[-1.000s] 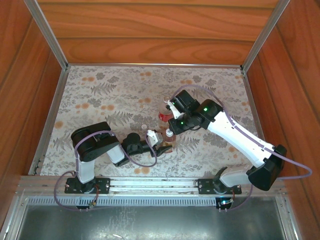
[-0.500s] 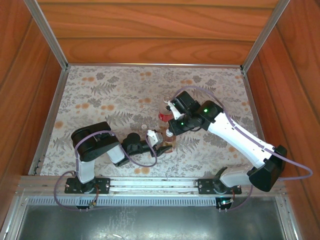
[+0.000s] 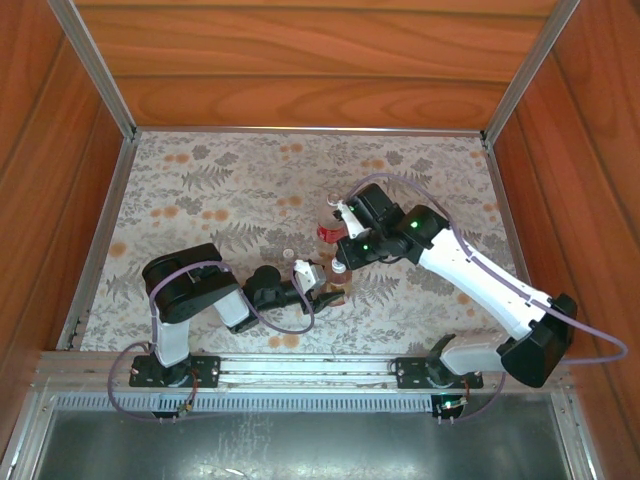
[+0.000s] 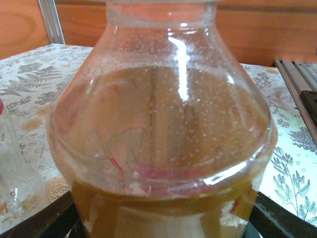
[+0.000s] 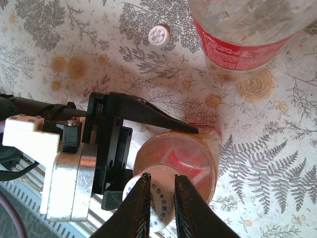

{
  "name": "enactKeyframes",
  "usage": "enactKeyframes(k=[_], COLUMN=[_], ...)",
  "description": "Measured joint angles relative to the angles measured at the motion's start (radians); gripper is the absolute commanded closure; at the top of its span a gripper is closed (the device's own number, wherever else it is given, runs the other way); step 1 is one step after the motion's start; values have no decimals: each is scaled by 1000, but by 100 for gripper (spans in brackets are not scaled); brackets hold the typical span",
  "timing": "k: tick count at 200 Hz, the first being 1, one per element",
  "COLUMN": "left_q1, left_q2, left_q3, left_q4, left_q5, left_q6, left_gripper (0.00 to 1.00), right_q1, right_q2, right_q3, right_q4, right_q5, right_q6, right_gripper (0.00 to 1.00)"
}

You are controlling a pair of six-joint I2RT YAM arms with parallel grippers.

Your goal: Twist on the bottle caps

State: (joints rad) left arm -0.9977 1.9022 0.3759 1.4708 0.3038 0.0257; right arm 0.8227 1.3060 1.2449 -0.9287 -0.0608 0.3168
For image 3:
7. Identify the small amber tea bottle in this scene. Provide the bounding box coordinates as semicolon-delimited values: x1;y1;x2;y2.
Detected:
327;260;351;307

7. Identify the floral print tablecloth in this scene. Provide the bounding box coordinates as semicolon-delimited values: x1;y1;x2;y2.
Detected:
79;130;544;356

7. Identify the steel sheet panel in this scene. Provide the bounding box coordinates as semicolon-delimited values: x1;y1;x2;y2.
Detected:
34;409;576;480

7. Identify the small circuit board green light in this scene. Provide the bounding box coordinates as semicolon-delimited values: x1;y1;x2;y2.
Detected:
430;393;471;419

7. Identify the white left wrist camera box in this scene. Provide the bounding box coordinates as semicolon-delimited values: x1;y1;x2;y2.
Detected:
291;258;327;292

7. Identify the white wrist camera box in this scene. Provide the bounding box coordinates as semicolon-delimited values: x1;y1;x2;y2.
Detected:
330;197;374;242
291;258;327;292

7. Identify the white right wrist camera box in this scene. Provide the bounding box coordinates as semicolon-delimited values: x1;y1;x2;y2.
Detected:
330;197;374;242

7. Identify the aluminium mounting rail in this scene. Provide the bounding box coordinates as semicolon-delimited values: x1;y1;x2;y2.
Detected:
32;349;571;396

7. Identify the grey slotted cable duct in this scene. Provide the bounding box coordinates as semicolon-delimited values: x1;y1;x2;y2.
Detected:
52;392;556;414

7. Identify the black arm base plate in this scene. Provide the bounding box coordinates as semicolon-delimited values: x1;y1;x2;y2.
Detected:
394;355;485;391
128;353;222;390

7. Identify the aluminium frame rail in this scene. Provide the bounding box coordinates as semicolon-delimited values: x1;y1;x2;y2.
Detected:
0;392;56;480
549;392;609;480
482;139;546;354
132;125;489;137
55;137;139;351

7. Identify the aluminium frame post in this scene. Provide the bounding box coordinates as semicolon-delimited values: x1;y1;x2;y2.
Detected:
479;0;584;144
47;0;139;141

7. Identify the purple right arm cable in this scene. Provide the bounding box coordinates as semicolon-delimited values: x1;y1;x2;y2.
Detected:
339;172;629;426

